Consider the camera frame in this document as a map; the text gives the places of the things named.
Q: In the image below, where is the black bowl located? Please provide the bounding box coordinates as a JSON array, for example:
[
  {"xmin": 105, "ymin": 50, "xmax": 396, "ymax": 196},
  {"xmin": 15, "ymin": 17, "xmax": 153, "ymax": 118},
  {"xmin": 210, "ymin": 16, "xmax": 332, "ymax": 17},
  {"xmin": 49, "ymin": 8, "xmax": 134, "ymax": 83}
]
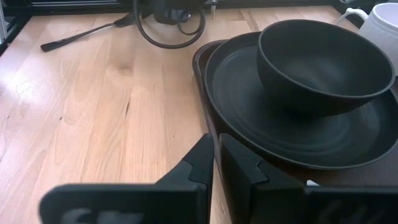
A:
[{"xmin": 256, "ymin": 19, "xmax": 397, "ymax": 118}]

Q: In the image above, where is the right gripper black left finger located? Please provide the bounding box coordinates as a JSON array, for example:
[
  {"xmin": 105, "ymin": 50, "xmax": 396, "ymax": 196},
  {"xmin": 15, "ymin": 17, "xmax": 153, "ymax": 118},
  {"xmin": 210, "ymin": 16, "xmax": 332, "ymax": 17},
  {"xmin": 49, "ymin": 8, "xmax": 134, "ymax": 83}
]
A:
[{"xmin": 39, "ymin": 133, "xmax": 215, "ymax": 224}]

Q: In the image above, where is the black plate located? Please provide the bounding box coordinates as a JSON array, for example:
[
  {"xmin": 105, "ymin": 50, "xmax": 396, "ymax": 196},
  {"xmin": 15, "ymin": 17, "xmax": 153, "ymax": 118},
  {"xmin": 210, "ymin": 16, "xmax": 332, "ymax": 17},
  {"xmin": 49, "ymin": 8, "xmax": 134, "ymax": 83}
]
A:
[{"xmin": 204, "ymin": 30, "xmax": 398, "ymax": 171}]

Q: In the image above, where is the brown plastic tray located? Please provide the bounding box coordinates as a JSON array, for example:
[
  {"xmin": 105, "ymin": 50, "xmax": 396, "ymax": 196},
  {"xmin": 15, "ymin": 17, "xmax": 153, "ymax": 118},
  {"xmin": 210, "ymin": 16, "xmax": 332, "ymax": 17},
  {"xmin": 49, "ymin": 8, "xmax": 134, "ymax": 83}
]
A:
[{"xmin": 192, "ymin": 39, "xmax": 398, "ymax": 190}]

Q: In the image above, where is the white ceramic mug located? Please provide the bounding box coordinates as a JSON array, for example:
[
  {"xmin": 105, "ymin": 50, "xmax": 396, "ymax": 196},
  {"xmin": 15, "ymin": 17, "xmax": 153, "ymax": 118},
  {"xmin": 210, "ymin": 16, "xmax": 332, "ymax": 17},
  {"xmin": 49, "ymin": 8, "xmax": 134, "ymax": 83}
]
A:
[{"xmin": 336, "ymin": 2, "xmax": 398, "ymax": 77}]

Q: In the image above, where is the black looped cable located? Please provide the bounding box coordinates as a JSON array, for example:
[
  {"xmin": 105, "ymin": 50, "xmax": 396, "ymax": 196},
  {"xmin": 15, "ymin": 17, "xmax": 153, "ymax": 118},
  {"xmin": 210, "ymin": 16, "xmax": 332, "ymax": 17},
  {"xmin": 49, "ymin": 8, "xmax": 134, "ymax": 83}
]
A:
[{"xmin": 132, "ymin": 0, "xmax": 207, "ymax": 50}]

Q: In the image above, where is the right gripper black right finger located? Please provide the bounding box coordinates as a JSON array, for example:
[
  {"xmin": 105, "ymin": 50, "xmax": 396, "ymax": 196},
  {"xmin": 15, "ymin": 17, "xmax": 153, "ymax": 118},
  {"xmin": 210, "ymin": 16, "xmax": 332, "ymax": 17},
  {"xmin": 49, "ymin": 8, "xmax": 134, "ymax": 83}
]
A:
[{"xmin": 219, "ymin": 133, "xmax": 398, "ymax": 224}]

